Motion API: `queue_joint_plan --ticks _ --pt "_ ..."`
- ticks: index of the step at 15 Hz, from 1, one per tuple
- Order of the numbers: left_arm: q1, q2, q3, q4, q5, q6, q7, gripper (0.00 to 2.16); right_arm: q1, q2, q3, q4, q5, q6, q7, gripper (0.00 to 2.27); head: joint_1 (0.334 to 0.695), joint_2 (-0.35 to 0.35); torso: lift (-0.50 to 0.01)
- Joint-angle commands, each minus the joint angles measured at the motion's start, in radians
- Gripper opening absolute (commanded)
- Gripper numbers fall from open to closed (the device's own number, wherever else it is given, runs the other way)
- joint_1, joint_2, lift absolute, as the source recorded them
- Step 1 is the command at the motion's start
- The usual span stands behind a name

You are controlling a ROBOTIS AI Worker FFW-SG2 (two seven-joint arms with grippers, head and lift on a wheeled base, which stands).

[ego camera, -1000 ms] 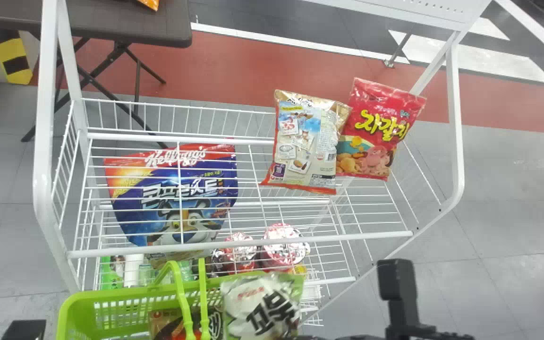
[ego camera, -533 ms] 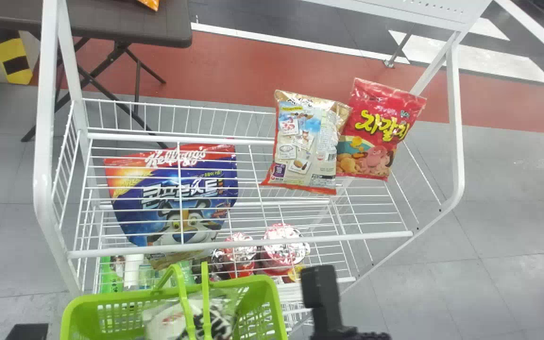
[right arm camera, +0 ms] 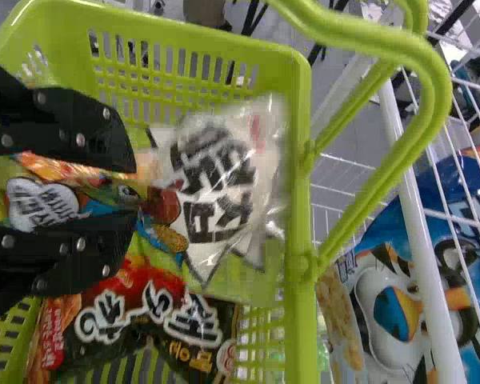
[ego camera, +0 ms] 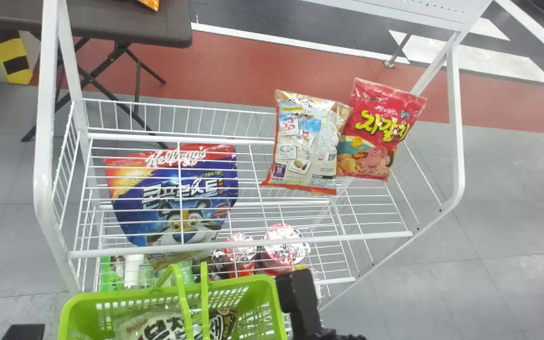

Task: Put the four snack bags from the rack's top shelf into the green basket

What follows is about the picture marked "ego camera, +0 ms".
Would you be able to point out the dark side table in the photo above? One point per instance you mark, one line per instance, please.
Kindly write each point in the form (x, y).
(125, 21)

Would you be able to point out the beige snack packet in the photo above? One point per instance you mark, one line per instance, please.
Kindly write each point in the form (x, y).
(307, 146)

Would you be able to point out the white bottle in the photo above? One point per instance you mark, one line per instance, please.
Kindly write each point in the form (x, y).
(133, 271)

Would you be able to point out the yellow and black striped post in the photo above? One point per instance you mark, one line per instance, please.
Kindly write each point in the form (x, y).
(12, 56)

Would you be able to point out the red noodle cup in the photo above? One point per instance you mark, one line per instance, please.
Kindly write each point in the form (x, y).
(239, 255)
(284, 248)

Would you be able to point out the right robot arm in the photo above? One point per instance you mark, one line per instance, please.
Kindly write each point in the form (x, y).
(340, 336)

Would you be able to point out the green bottle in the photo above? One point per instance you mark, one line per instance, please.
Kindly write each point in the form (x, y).
(109, 276)

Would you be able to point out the green basket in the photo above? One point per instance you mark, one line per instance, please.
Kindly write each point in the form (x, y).
(258, 302)

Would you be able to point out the red snack packet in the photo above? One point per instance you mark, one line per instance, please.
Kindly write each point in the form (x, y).
(380, 123)

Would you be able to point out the blue cereal bag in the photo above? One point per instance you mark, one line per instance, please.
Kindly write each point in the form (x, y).
(168, 189)

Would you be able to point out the black and white snack packet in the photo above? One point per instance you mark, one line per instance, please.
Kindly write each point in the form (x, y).
(168, 328)

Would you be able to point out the orange snack packet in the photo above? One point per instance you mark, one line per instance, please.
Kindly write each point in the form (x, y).
(150, 4)

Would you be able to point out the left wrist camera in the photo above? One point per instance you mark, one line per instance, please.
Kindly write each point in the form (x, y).
(24, 332)

